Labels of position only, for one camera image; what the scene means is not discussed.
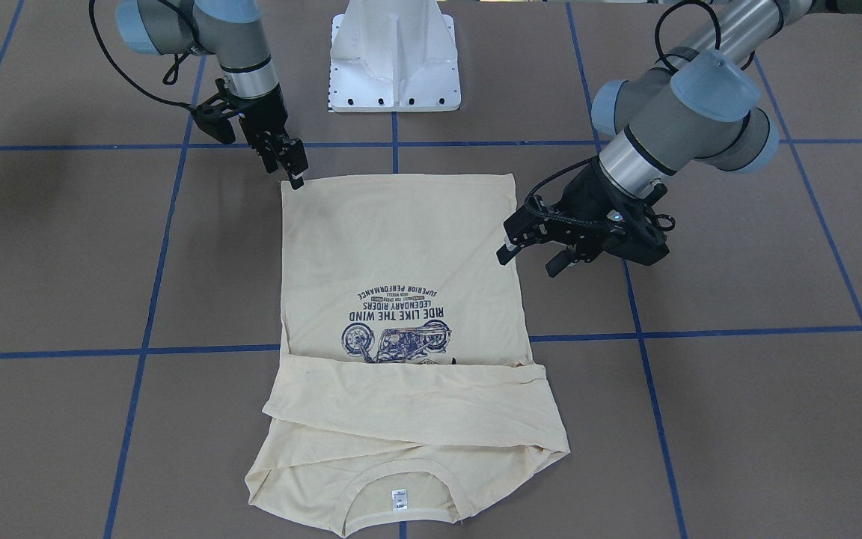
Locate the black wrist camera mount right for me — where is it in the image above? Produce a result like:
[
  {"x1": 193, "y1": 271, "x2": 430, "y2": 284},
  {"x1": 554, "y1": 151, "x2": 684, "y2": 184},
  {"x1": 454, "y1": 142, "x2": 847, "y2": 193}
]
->
[{"x1": 189, "y1": 78, "x2": 240, "y2": 144}]

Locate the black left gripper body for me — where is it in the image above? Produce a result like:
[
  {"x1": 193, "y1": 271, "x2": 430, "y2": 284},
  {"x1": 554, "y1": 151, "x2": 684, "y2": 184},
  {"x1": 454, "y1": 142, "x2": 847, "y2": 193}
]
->
[{"x1": 505, "y1": 156, "x2": 656, "y2": 259}]

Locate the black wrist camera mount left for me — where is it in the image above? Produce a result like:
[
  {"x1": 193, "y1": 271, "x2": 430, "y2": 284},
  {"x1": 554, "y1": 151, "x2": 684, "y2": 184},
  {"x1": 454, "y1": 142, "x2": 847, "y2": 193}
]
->
[{"x1": 602, "y1": 201, "x2": 675, "y2": 266}]

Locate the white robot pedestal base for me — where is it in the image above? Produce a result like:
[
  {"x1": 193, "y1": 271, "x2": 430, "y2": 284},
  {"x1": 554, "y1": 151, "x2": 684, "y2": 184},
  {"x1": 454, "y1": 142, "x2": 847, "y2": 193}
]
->
[{"x1": 328, "y1": 1, "x2": 462, "y2": 113}]

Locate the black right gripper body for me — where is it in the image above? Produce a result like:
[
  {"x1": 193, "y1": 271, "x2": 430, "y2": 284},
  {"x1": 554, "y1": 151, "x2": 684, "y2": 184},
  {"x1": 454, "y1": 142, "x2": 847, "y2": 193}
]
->
[{"x1": 233, "y1": 85, "x2": 291, "y2": 162}]

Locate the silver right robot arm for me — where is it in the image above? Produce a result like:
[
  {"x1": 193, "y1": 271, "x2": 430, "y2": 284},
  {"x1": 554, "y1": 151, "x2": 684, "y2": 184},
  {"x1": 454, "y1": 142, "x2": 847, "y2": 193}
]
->
[{"x1": 115, "y1": 1, "x2": 308, "y2": 189}]

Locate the beige long-sleeve printed shirt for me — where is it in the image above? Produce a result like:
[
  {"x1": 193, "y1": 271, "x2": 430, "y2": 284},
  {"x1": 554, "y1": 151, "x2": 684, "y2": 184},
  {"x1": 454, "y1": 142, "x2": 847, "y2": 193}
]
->
[{"x1": 244, "y1": 174, "x2": 570, "y2": 537}]

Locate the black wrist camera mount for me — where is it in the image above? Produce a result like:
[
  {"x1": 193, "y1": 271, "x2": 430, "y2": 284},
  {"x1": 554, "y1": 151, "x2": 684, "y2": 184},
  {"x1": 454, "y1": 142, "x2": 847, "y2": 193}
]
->
[
  {"x1": 189, "y1": 78, "x2": 240, "y2": 144},
  {"x1": 602, "y1": 201, "x2": 675, "y2": 266}
]

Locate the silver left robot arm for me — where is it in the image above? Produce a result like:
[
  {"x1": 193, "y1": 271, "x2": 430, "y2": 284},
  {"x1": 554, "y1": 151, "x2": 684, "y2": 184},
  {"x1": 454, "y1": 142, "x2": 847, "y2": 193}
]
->
[{"x1": 496, "y1": 1, "x2": 862, "y2": 276}]

